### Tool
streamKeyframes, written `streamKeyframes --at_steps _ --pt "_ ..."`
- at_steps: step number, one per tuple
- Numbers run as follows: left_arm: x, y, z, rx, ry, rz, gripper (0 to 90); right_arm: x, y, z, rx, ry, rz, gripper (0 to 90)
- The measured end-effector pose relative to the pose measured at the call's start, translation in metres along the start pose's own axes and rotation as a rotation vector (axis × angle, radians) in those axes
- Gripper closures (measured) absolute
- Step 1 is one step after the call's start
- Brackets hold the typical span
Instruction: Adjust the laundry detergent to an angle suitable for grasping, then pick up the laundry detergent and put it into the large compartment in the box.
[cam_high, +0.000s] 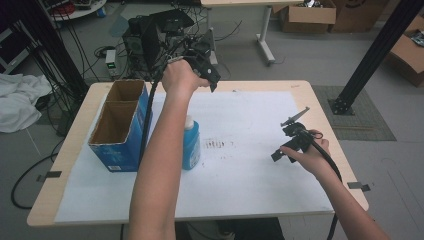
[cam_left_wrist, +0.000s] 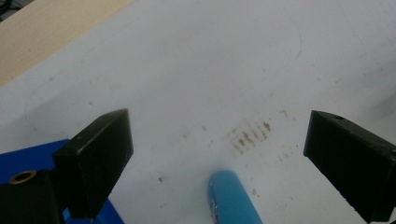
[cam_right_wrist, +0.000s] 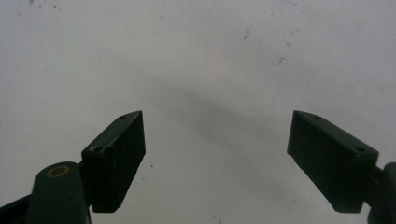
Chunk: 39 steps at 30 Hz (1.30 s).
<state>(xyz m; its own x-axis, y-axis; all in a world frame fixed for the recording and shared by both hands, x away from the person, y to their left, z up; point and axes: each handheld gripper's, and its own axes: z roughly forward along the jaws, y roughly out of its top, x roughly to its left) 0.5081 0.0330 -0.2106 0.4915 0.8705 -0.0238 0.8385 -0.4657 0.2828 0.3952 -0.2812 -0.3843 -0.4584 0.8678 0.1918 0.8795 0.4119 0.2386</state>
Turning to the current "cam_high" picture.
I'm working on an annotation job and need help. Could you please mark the round white table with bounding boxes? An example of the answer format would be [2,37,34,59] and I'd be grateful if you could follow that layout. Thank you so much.
[46,0,108,22]

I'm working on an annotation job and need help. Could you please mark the person's right hand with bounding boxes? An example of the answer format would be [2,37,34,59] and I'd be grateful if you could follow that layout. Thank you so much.
[279,129,338,183]

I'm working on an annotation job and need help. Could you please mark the blue bottle with white cap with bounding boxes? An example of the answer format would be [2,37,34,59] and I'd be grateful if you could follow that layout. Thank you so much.
[181,114,202,171]

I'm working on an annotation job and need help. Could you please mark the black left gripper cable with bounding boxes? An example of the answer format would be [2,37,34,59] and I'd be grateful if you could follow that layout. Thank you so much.
[137,64,168,163]

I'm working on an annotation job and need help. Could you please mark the blue cardboard box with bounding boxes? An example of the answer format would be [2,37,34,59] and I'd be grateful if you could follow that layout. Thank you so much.
[87,79,153,173]

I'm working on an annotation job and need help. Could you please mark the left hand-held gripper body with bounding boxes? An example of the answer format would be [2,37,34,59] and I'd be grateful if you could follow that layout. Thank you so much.
[181,39,217,78]

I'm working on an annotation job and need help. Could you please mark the large cardboard box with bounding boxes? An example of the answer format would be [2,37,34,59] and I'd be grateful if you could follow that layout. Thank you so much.
[385,14,424,88]

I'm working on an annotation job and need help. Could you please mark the black stand with cables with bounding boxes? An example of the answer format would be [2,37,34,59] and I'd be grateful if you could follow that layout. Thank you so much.
[0,0,90,101]

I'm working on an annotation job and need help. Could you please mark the black metal post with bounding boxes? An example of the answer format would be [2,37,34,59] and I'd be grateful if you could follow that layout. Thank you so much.
[329,0,424,116]

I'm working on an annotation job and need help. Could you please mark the person's left hand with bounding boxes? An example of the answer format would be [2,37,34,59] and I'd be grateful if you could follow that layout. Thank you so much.
[161,59,212,99]

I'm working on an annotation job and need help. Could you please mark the closed cardboard box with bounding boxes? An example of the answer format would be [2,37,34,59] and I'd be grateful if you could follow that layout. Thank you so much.
[329,0,390,34]

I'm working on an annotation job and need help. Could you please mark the black tape strip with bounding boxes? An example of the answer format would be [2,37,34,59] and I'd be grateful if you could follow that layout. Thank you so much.
[346,181,372,193]
[36,170,63,183]

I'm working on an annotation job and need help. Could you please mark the white power supply unit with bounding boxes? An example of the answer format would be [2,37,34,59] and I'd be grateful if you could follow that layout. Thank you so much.
[104,49,118,78]

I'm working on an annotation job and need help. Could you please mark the person's dark trousers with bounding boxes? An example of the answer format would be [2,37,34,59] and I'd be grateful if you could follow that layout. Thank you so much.
[175,217,286,240]

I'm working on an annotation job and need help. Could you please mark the open cardboard box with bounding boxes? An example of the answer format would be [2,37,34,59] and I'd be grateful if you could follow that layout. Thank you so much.
[279,0,338,35]

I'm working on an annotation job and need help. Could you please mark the black computer equipment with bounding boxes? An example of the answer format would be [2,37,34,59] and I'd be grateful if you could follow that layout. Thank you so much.
[121,8,218,76]

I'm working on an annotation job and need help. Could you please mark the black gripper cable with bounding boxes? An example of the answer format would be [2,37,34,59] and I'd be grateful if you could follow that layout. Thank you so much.
[137,64,168,163]
[309,130,344,240]

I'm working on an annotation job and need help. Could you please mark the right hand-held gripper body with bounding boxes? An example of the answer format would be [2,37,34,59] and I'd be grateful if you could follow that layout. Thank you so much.
[282,121,317,164]

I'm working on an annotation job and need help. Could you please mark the white cloth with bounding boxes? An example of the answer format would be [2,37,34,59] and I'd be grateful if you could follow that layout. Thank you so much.
[0,73,53,134]

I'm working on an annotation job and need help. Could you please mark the black floor cable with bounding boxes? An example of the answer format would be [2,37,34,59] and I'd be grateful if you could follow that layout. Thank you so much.
[9,139,65,211]

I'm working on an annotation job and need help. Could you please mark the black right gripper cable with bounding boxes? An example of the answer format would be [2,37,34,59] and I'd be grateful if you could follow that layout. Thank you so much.
[309,130,344,240]

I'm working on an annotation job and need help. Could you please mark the white-legged desk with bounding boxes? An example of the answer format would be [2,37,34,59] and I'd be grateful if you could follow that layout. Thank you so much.
[199,0,305,67]

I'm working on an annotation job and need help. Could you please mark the grey floor mat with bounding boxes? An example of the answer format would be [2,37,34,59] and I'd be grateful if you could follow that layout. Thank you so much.
[311,84,398,142]

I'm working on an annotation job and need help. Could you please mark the white paper sheet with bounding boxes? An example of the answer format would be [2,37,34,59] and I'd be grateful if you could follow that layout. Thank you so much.
[54,91,335,224]

